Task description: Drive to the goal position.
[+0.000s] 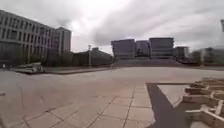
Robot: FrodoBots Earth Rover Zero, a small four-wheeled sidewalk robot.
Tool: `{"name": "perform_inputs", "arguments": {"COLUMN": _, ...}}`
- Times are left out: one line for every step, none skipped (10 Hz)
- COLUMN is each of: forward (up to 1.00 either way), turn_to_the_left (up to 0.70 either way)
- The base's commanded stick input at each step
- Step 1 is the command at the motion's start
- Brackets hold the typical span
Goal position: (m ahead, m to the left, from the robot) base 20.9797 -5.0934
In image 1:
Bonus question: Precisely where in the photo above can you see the low dark building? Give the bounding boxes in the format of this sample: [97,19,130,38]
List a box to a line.
[72,46,114,67]

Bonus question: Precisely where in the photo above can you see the large grey many-windowed building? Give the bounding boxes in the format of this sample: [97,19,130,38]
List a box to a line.
[0,9,73,66]

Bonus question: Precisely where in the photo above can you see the low raised stone ledge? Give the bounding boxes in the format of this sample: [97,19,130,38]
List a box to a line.
[12,65,116,76]

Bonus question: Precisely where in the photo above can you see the grey paved plaza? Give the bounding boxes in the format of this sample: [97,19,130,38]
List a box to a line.
[0,66,224,128]

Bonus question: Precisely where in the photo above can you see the pale stone block installation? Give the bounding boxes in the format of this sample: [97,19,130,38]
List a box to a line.
[174,77,224,128]

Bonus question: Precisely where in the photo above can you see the pale low building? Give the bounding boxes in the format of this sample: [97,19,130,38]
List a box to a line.
[199,46,224,66]

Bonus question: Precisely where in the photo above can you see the wide grey stairs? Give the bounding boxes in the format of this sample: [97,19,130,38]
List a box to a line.
[112,58,183,67]

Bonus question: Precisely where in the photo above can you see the row of dark trees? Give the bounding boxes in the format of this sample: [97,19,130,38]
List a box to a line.
[19,49,75,68]

